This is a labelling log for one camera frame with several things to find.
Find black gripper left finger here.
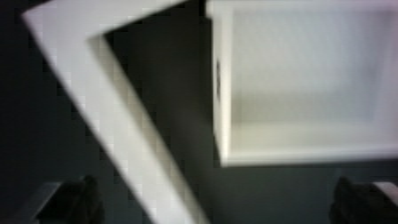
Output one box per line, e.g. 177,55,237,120
54,176,104,224

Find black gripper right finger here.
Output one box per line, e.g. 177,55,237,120
331,177,398,224

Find large white drawer housing box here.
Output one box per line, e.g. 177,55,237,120
207,0,398,166

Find white front rail bar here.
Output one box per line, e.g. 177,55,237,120
24,0,210,224

